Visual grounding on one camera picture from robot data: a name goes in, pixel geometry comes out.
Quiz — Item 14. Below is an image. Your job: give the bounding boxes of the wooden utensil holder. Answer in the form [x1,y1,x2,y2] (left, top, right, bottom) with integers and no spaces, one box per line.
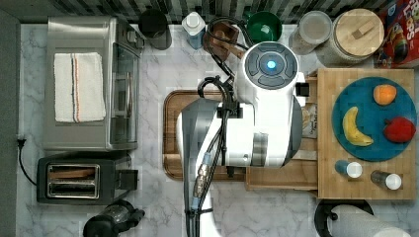
[203,22,244,61]

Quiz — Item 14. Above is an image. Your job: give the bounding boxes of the blue shaker white cap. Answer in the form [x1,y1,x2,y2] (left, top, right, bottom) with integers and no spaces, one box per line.
[335,160,363,179]

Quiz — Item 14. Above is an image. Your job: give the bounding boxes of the orange plush fruit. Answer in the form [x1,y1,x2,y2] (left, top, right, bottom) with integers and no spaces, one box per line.
[374,84,397,106]

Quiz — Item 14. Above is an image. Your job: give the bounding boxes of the black power cord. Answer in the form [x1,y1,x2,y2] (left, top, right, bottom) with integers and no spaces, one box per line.
[16,137,38,187]

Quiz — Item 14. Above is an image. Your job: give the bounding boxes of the black two-slot toaster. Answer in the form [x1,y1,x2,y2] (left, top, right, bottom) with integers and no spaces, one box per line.
[37,152,138,205]

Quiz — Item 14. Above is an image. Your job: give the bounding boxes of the clear shaker white cap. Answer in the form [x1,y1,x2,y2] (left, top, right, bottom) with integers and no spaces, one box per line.
[371,170,402,191]

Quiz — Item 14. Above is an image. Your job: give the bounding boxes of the bamboo drawer cabinet box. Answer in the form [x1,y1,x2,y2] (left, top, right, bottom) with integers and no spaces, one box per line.
[317,68,417,199]

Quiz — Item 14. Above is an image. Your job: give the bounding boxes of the dark grey cup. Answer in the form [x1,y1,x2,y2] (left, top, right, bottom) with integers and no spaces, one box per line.
[138,9,172,50]

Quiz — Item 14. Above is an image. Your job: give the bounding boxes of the black paper towel holder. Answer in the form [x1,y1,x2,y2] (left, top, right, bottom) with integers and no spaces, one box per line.
[314,199,374,237]

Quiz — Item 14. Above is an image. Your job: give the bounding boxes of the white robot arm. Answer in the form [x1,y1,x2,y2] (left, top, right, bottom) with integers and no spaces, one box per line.
[176,41,303,237]

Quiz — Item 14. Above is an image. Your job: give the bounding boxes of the round teal plate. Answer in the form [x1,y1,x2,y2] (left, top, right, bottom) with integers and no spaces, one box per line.
[331,77,417,162]

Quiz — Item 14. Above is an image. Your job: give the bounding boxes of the red Froot Loops box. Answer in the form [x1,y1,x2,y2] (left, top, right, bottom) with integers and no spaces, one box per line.
[374,0,419,68]

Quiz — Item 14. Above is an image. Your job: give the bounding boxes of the stainless toaster oven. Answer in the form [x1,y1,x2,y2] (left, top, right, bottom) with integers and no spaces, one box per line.
[43,16,143,151]

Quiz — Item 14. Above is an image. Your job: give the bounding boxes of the yellow plush banana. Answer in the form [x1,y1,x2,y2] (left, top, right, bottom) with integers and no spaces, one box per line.
[342,107,374,146]

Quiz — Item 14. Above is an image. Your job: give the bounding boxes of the white striped towel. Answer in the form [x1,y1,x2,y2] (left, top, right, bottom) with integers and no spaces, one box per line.
[53,52,106,122]

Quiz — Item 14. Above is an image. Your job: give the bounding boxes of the jar with wooden lid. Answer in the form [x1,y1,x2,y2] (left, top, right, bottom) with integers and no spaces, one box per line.
[315,9,384,67]

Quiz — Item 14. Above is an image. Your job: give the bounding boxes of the dark wooden cutting board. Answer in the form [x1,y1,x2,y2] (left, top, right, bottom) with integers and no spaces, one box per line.
[162,90,246,182]

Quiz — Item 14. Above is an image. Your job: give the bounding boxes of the red plush pepper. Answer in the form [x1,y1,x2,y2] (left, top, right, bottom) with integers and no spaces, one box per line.
[383,117,416,143]

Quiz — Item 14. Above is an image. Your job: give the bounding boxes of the paper towel roll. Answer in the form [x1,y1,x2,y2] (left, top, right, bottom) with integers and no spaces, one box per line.
[327,204,411,237]

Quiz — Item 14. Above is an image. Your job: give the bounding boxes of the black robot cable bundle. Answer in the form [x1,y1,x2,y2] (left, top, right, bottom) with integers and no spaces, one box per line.
[184,17,255,237]

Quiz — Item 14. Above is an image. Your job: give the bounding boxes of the blue bottle white cap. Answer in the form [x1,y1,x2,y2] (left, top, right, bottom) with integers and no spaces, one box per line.
[182,12,206,49]

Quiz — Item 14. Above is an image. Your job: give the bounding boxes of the food packet in drawer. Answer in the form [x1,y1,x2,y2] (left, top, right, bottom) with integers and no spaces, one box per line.
[301,104,317,138]

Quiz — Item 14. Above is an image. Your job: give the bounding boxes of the green pot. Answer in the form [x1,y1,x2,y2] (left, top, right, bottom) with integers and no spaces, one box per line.
[246,11,283,43]

